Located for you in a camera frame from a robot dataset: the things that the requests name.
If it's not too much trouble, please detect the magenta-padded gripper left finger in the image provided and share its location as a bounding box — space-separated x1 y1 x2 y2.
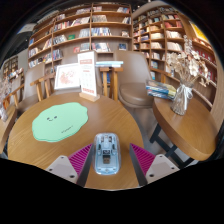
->
45 143 95 188

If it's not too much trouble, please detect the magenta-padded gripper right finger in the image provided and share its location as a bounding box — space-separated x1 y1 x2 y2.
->
128 143 181 187

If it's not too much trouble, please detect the transparent blue computer mouse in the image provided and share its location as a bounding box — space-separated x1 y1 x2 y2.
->
92 132 122 176

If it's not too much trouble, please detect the green blob-shaped mouse pad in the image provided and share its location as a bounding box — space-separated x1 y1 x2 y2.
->
31 101 90 143

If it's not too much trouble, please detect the round wooden side table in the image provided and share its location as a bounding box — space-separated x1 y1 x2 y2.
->
149 94 219 168
0 104 18 154

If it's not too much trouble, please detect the glass vase with dried flowers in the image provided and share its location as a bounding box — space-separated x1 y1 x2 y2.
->
165 34 210 117

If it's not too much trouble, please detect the stack of colourful books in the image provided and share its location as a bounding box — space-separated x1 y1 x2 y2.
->
145 79 177 101

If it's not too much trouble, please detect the brown padded wooden armchair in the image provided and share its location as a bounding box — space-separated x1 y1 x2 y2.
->
3 62 56 116
99 49 158 109
29 53 124 101

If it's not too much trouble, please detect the white framed picture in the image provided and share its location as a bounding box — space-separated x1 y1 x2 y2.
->
53 62 82 91

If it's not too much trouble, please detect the white sign on wooden base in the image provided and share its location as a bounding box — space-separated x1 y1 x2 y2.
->
77 50 101 103

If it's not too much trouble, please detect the vase with pale dried branches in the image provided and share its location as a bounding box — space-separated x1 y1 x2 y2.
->
0 76 13 123

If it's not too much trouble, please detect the distant wooden bookshelf unit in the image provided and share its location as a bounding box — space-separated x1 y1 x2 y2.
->
1 55 19 79

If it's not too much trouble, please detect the tall wooden bookshelf unit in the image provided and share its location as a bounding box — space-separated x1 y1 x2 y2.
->
131 4 221 111

